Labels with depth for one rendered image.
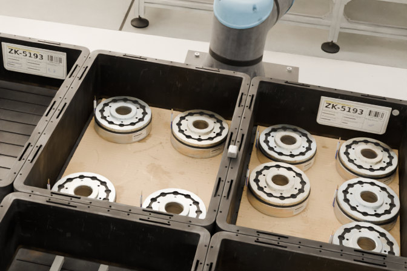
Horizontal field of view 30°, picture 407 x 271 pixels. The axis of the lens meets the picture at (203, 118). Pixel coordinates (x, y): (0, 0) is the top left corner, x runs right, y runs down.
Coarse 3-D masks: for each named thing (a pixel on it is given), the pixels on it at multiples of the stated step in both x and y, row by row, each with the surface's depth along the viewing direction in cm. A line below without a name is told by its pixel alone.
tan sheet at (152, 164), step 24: (168, 120) 141; (96, 144) 134; (120, 144) 135; (144, 144) 135; (168, 144) 136; (72, 168) 129; (96, 168) 129; (120, 168) 129; (144, 168) 130; (168, 168) 130; (192, 168) 131; (216, 168) 131; (120, 192) 125; (144, 192) 125; (192, 192) 126
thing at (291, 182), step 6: (270, 174) 125; (276, 174) 126; (282, 174) 126; (288, 174) 126; (270, 180) 124; (288, 180) 125; (294, 180) 125; (270, 186) 123; (276, 186) 123; (282, 186) 123; (288, 186) 123
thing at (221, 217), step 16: (256, 80) 136; (272, 80) 136; (288, 80) 137; (352, 96) 134; (368, 96) 135; (240, 128) 124; (240, 144) 123; (240, 160) 118; (224, 192) 112; (224, 208) 109; (224, 224) 107; (288, 240) 105; (304, 240) 105; (368, 256) 104; (384, 256) 104; (400, 256) 104
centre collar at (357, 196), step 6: (360, 192) 124; (366, 192) 124; (372, 192) 124; (378, 192) 124; (354, 198) 123; (360, 198) 122; (378, 198) 123; (360, 204) 122; (366, 204) 121; (372, 204) 121; (378, 204) 122
